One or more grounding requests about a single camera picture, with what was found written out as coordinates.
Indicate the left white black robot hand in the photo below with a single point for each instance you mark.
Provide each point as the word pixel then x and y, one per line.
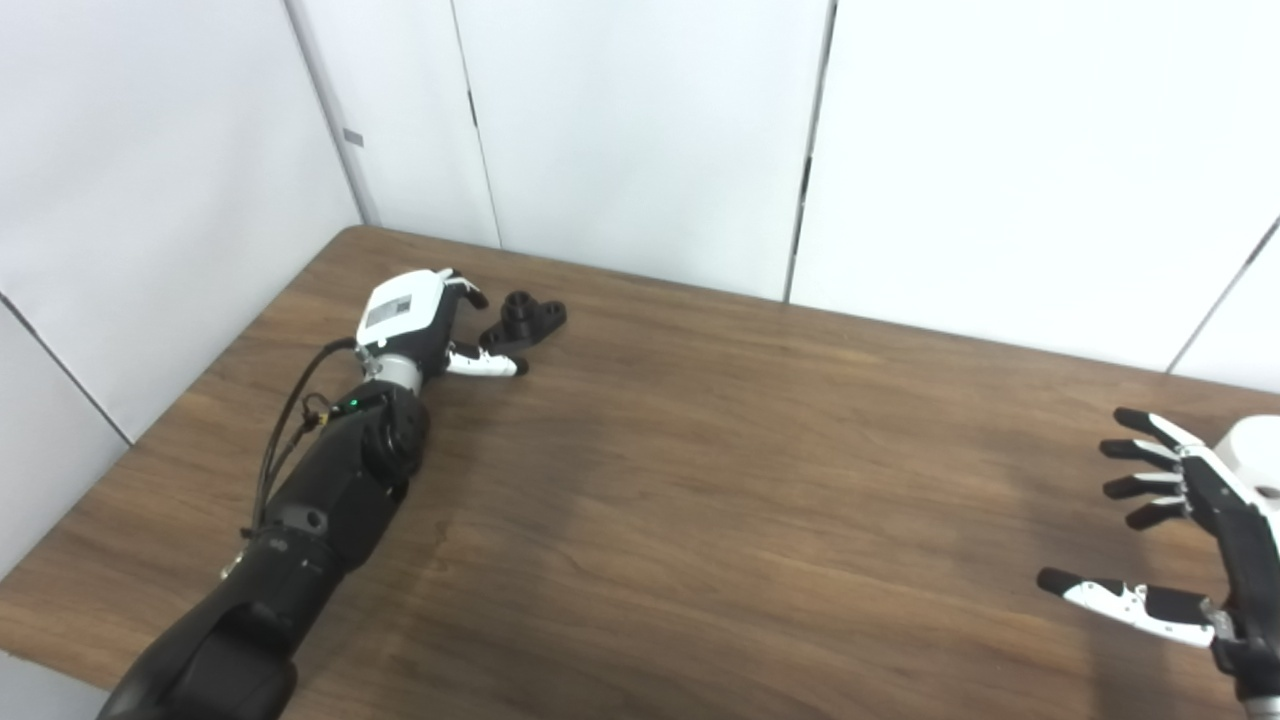
pixel 405 310

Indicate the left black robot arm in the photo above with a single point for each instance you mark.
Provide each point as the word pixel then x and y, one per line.
pixel 320 510

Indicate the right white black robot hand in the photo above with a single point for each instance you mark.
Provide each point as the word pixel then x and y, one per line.
pixel 1250 540

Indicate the black flanged holder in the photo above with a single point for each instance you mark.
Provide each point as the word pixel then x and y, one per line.
pixel 525 320

